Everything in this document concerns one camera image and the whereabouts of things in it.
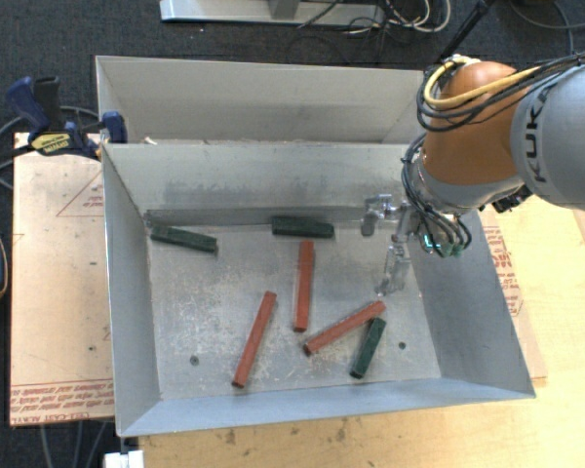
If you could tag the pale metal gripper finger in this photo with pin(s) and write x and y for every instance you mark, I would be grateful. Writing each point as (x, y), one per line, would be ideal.
(374, 212)
(394, 271)

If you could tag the grey metal bin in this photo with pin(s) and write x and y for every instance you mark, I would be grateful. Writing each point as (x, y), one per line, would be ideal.
(224, 281)

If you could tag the dark green flat block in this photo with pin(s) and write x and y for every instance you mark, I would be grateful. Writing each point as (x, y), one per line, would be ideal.
(369, 346)
(302, 226)
(183, 239)

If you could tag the red-brown flat block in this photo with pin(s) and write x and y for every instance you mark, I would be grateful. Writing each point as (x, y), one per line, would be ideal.
(255, 338)
(343, 328)
(303, 285)

